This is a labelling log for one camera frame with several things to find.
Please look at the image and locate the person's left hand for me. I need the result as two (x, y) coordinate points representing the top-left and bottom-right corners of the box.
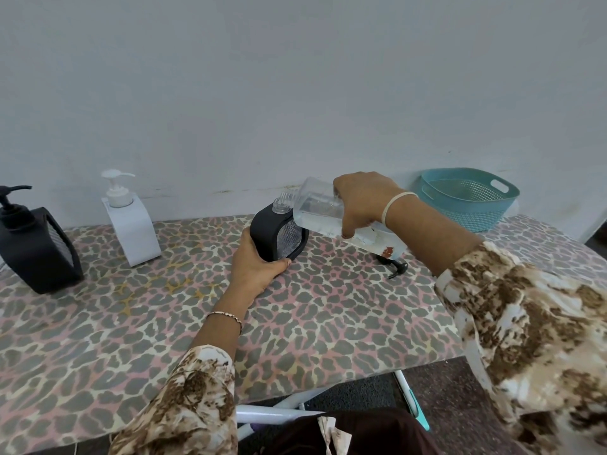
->
(230, 227), (293, 308)

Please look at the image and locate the person's right hand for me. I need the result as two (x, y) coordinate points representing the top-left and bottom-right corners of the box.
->
(333, 171), (404, 240)

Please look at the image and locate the tall clear plastic bottle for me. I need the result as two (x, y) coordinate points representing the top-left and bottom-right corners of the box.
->
(279, 176), (408, 259)

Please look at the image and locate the black square soap dispenser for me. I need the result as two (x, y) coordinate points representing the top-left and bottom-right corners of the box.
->
(250, 202), (310, 263)

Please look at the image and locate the short black pump head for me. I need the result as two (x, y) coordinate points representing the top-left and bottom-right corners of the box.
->
(376, 252), (409, 280)

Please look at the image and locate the teal plastic basket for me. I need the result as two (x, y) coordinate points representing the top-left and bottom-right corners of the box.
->
(419, 167), (520, 233)

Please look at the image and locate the white soap dispenser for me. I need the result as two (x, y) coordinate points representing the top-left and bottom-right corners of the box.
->
(100, 169), (162, 268)

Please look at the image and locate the person's right forearm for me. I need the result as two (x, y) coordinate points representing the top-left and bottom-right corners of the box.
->
(384, 196), (607, 455)

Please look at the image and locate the person's left forearm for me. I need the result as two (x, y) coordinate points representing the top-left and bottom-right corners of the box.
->
(109, 298), (245, 455)

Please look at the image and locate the person's dark maroon garment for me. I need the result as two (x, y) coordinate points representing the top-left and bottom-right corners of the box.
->
(265, 407), (442, 455)

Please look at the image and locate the white wrist band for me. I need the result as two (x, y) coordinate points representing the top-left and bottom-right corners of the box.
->
(382, 191), (420, 229)

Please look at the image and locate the leopard print ironing board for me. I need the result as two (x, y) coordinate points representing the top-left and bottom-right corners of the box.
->
(0, 214), (607, 455)

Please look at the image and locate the gold bracelet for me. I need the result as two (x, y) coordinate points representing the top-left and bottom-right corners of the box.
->
(204, 311), (243, 335)

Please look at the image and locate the white ironing board leg frame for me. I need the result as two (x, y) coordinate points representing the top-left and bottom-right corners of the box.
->
(235, 369), (430, 441)

